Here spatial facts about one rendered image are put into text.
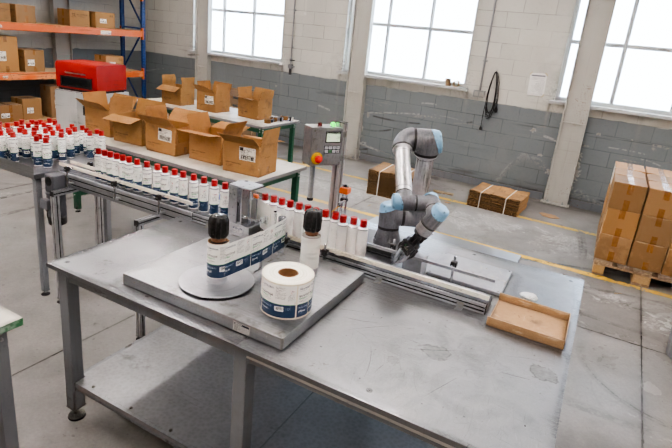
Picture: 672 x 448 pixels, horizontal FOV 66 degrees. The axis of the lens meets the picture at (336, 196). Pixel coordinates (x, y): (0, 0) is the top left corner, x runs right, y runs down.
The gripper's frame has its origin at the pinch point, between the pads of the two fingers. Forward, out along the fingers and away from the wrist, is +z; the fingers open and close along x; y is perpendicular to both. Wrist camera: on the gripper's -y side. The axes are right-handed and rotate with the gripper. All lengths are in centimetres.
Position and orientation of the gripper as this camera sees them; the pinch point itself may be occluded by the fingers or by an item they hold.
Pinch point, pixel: (397, 260)
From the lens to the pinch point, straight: 245.1
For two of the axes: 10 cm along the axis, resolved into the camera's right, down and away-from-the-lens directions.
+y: -4.7, 2.2, -8.5
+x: 7.1, 6.7, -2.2
